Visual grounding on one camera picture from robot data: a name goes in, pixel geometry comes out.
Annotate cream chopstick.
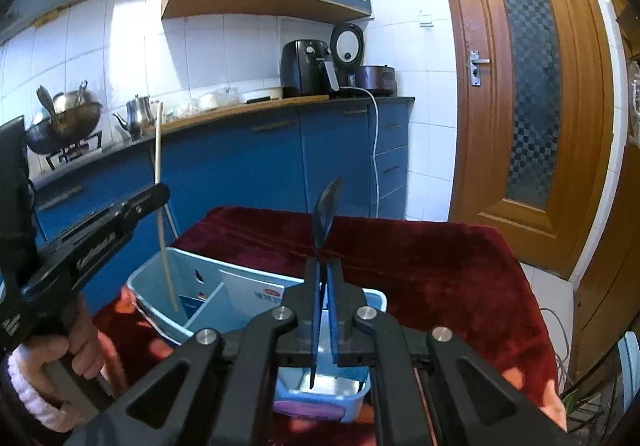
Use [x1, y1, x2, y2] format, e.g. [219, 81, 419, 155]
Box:
[152, 101, 180, 314]

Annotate left hand white cuff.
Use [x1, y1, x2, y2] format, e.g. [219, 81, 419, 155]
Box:
[6, 297, 108, 433]

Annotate light blue utensil box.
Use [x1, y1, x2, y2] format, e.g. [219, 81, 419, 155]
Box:
[127, 249, 370, 423]

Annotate gas stove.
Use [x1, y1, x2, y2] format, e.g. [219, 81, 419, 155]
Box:
[46, 131, 102, 171]

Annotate red floral blanket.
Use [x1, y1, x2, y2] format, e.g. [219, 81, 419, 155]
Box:
[92, 205, 569, 446]

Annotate light blue chair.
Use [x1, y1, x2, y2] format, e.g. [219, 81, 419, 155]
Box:
[617, 331, 640, 412]

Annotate black wok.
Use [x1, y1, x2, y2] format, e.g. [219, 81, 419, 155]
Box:
[26, 80, 102, 155]

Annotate steel kettle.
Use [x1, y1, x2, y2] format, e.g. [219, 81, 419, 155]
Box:
[113, 96, 155, 140]

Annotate blue base cabinets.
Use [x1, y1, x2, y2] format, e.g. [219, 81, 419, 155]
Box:
[29, 96, 417, 317]

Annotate black air fryer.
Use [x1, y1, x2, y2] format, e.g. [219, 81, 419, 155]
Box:
[280, 39, 340, 98]

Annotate dark round cooker pot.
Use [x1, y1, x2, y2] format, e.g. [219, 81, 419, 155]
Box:
[355, 65, 397, 97]

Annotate wooden door with glass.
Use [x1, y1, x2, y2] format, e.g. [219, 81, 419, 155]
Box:
[449, 0, 614, 277]

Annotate black rice cooker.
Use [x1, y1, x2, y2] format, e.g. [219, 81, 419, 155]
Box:
[330, 22, 364, 86]

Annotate white power cable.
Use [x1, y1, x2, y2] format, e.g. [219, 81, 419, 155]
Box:
[339, 85, 382, 219]

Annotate silver door handle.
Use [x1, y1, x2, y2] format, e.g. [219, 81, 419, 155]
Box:
[469, 50, 491, 87]

